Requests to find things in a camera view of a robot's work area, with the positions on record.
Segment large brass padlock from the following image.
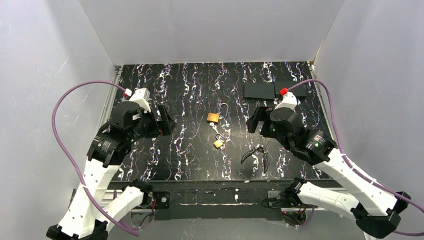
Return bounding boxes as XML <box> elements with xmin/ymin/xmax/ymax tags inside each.
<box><xmin>206</xmin><ymin>102</ymin><xmax>229</xmax><ymax>124</ymax></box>

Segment small brass padlock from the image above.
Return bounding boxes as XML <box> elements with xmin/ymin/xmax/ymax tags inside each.
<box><xmin>213</xmin><ymin>133</ymin><xmax>224</xmax><ymax>149</ymax></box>

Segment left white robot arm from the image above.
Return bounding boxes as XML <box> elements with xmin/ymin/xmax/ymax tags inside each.
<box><xmin>46</xmin><ymin>101</ymin><xmax>176</xmax><ymax>240</ymax></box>

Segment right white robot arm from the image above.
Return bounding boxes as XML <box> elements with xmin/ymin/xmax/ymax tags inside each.
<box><xmin>246</xmin><ymin>106</ymin><xmax>409</xmax><ymax>239</ymax></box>

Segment black flat box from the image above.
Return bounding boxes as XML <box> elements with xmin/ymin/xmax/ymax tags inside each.
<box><xmin>243</xmin><ymin>81</ymin><xmax>296</xmax><ymax>100</ymax></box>

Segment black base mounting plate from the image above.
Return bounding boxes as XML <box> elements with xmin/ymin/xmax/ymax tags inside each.
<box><xmin>149</xmin><ymin>180</ymin><xmax>291</xmax><ymax>221</ymax></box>

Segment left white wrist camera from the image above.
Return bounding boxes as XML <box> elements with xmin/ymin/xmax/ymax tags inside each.
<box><xmin>124</xmin><ymin>87</ymin><xmax>151</xmax><ymax>113</ymax></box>

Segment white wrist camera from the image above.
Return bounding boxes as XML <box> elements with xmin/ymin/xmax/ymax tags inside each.
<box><xmin>124</xmin><ymin>87</ymin><xmax>151</xmax><ymax>113</ymax></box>
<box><xmin>274</xmin><ymin>88</ymin><xmax>298</xmax><ymax>111</ymax></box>

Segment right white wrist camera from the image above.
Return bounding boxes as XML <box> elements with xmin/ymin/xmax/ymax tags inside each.
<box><xmin>274</xmin><ymin>88</ymin><xmax>298</xmax><ymax>111</ymax></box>

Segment black handled pruning shears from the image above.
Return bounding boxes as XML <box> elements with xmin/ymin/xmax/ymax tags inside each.
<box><xmin>240</xmin><ymin>138</ymin><xmax>270</xmax><ymax>175</ymax></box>

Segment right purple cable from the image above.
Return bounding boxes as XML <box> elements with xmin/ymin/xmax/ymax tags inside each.
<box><xmin>279</xmin><ymin>78</ymin><xmax>424</xmax><ymax>237</ymax></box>

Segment purple cable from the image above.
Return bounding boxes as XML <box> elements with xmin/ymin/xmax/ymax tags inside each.
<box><xmin>51</xmin><ymin>80</ymin><xmax>148</xmax><ymax>237</ymax></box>
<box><xmin>279</xmin><ymin>78</ymin><xmax>424</xmax><ymax>237</ymax></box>

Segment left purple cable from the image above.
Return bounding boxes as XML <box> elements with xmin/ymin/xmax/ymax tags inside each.
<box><xmin>51</xmin><ymin>80</ymin><xmax>148</xmax><ymax>237</ymax></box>

